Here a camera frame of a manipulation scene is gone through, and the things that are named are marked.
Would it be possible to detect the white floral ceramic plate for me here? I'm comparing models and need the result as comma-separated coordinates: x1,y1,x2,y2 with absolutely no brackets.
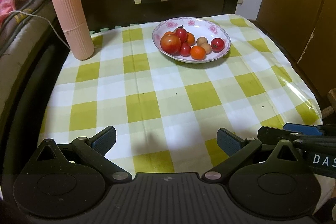
152,17,231,64

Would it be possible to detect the pink ribbed cylindrical container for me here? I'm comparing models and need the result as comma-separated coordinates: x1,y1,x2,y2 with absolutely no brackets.
52,0,95,60

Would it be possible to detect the grey sofa cushion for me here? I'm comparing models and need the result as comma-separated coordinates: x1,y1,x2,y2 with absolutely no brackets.
1,0,57,118

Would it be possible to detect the white cable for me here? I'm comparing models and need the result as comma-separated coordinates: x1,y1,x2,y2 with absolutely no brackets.
7,9,72,51

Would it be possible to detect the red cherry tomato with stem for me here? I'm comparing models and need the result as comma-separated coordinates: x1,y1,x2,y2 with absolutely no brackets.
174,26,187,43

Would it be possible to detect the green white checkered tablecloth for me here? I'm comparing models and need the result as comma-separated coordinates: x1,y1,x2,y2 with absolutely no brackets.
39,15,322,174

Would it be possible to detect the small orange tangerine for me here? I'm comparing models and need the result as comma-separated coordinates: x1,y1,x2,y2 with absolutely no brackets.
186,32,195,46

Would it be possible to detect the pink floral cloth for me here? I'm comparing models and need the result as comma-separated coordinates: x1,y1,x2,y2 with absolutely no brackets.
0,0,28,26

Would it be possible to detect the large red tomato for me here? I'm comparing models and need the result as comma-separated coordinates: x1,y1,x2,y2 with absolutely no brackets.
160,34,181,55

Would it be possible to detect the brown longan fruit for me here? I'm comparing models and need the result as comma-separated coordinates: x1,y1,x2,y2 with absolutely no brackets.
201,43,212,55
197,36,208,46

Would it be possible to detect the brown wooden door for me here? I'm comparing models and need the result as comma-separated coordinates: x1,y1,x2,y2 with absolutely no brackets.
257,0,335,103

